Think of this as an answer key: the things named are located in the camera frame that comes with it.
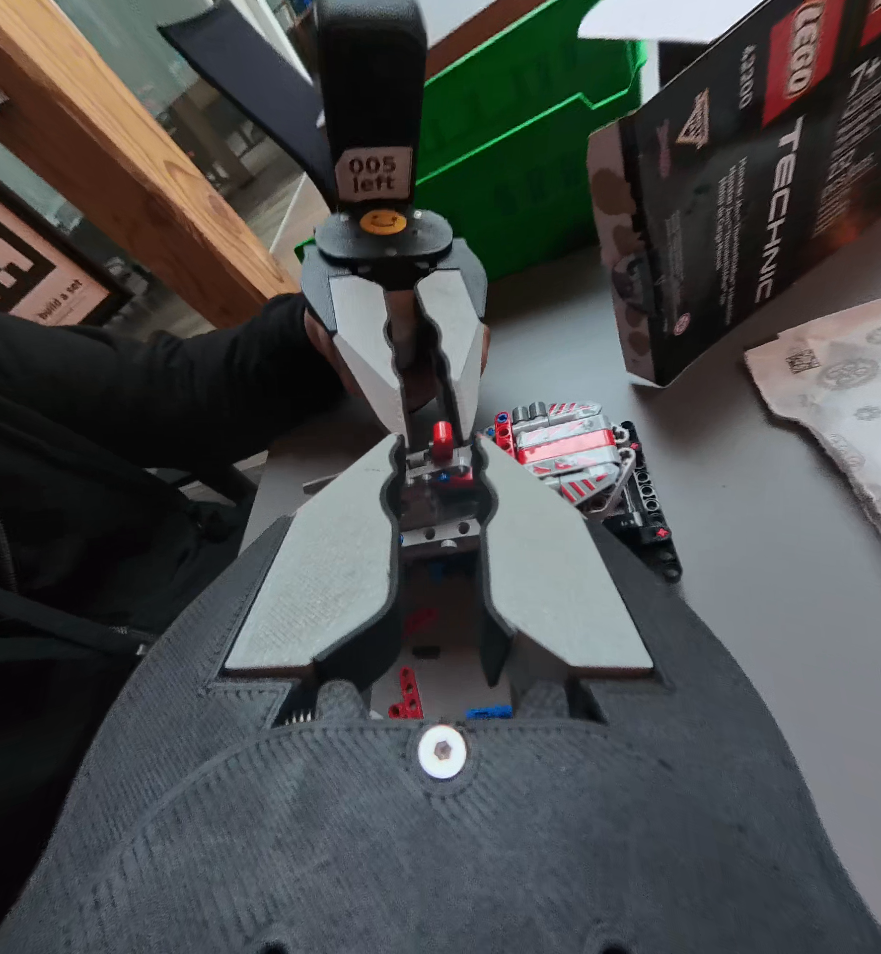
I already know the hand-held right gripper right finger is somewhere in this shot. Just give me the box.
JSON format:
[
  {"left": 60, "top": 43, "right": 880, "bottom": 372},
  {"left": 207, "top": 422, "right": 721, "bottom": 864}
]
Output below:
[{"left": 475, "top": 436, "right": 655, "bottom": 687}]

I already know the printed white paper bag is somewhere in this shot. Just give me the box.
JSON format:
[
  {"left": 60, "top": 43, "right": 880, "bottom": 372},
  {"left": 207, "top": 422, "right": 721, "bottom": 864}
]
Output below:
[{"left": 744, "top": 291, "right": 881, "bottom": 597}]

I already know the black white marker board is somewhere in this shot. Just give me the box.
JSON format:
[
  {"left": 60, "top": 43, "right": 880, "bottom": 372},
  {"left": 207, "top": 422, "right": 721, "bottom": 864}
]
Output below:
[{"left": 0, "top": 153, "right": 132, "bottom": 329}]

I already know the person's left hand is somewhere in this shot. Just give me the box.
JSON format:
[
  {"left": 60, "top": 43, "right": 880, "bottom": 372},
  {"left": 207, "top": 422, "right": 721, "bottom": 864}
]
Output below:
[{"left": 305, "top": 306, "right": 441, "bottom": 417}]

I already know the red T-shaped brick beam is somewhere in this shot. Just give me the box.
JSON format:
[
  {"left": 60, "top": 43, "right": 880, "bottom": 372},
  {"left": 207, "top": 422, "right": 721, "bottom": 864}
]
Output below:
[{"left": 390, "top": 667, "right": 424, "bottom": 718}]

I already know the black cardboard set box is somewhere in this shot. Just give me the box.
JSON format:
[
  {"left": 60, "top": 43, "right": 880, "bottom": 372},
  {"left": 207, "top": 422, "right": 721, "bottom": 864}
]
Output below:
[{"left": 588, "top": 0, "right": 881, "bottom": 389}]

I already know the green plastic bin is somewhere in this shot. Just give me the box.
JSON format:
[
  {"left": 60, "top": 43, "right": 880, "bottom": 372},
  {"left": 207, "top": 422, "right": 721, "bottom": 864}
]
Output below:
[{"left": 295, "top": 0, "right": 646, "bottom": 280}]

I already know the grey red brick vehicle model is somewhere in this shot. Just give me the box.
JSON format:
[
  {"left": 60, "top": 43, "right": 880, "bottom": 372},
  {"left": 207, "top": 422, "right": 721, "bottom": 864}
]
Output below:
[{"left": 302, "top": 401, "right": 683, "bottom": 582}]

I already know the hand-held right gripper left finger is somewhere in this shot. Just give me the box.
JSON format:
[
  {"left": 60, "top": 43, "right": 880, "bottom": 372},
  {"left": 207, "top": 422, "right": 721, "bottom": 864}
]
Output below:
[{"left": 223, "top": 434, "right": 406, "bottom": 690}]

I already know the person's black clothing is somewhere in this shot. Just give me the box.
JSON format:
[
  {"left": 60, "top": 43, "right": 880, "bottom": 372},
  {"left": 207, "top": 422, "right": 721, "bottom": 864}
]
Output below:
[{"left": 0, "top": 656, "right": 136, "bottom": 948}]

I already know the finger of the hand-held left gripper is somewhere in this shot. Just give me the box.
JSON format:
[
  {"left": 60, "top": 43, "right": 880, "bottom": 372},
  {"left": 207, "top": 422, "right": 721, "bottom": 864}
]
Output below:
[
  {"left": 327, "top": 270, "right": 409, "bottom": 438},
  {"left": 415, "top": 267, "right": 484, "bottom": 435}
]

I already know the black office chair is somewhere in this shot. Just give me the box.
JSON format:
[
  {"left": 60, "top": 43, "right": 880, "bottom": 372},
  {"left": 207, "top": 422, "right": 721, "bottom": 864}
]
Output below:
[{"left": 159, "top": 0, "right": 337, "bottom": 217}]

